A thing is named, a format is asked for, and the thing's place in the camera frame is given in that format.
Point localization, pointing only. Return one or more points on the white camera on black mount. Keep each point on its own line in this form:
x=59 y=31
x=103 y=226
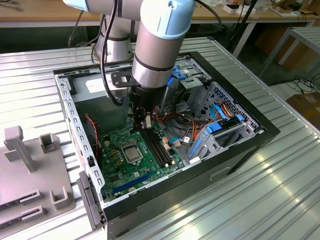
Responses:
x=116 y=81

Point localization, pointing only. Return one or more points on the large brown cardboard box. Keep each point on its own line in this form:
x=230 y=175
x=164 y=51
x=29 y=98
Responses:
x=297 y=55

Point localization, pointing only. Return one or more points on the grey metal disk bay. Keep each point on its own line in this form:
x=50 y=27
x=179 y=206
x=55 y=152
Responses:
x=226 y=147

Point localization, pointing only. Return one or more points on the grey optical drive bay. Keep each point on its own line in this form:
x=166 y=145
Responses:
x=191 y=83

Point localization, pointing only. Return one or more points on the dark grey case latch bar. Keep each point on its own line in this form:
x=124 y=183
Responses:
x=86 y=200

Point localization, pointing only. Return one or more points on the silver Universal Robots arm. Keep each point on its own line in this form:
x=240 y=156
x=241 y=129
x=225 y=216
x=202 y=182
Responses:
x=155 y=45

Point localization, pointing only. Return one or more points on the labelled brown cardboard box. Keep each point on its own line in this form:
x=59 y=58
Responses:
x=305 y=107

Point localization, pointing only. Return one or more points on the blue plastic rail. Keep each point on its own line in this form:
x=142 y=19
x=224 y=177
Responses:
x=193 y=150

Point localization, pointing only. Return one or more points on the grey power supply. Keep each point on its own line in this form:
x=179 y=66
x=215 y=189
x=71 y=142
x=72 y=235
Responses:
x=100 y=112

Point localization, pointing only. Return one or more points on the grey slatted side table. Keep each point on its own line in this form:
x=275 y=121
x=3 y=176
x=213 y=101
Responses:
x=307 y=35

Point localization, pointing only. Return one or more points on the hard disk in blue carrier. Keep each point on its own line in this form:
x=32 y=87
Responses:
x=213 y=127

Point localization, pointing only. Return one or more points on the black RAM slot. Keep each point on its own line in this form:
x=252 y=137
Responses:
x=150 y=146
x=154 y=146
x=161 y=145
x=157 y=145

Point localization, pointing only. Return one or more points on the silver CPU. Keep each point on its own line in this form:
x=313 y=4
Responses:
x=131 y=153

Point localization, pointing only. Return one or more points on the green motherboard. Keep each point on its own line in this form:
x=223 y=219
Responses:
x=132 y=175

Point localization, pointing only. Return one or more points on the long wooden desk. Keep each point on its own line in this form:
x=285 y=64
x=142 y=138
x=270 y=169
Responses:
x=262 y=16

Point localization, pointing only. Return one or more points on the blue plastic bay latch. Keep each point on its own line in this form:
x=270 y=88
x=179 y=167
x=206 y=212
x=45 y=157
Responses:
x=178 y=72

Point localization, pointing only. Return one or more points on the small white box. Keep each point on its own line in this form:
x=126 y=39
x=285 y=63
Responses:
x=240 y=10

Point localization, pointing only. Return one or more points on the blue expansion slot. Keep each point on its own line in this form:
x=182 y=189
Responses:
x=132 y=183

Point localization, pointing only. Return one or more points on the grey parts rack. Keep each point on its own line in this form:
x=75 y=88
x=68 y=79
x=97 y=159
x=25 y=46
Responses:
x=30 y=180

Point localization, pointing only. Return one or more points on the black open PC case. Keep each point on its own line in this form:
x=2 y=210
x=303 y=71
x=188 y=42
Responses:
x=170 y=197

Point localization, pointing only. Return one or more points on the black case fan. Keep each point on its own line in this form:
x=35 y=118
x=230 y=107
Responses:
x=91 y=145

